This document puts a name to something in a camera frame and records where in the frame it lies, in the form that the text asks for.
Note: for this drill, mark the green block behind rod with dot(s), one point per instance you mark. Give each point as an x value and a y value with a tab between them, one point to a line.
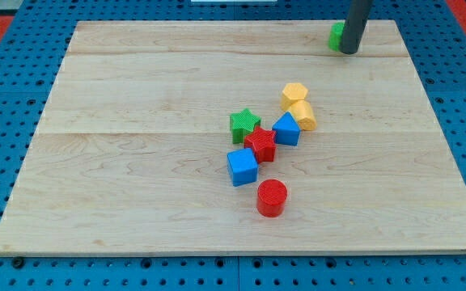
335	36

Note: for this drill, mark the light wooden board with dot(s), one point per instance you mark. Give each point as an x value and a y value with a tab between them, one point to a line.
129	157

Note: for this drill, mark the red cylinder block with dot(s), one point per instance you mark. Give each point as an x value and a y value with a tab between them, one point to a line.
271	198

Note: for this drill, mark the yellow hexagon block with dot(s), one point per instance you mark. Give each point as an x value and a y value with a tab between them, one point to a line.
292	93

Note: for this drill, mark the blue triangular prism block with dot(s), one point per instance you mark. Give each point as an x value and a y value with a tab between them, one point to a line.
287	130

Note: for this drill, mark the blue cube block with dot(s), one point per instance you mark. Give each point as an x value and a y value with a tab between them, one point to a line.
242	166

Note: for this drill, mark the red star block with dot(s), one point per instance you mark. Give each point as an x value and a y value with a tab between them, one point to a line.
262	143

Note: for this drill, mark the yellow lying cylinder block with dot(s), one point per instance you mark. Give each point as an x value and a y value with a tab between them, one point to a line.
303	114

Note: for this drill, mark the green star block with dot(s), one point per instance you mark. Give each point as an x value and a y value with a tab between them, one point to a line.
242	124

